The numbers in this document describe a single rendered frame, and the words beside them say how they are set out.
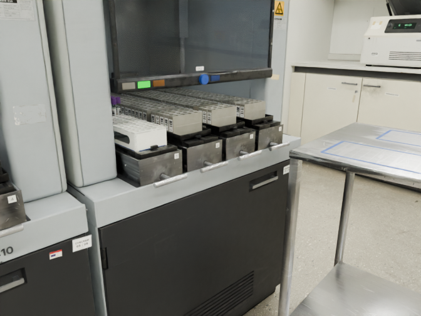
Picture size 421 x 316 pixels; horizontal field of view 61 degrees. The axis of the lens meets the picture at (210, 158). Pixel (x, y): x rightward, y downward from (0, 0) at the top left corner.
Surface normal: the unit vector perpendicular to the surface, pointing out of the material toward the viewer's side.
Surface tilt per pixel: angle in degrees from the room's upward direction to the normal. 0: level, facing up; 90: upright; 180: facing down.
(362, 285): 0
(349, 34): 90
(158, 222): 90
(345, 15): 90
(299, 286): 0
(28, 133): 90
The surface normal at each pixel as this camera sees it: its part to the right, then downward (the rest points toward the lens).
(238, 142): 0.68, 0.23
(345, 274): 0.00, -0.95
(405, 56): -0.76, 0.21
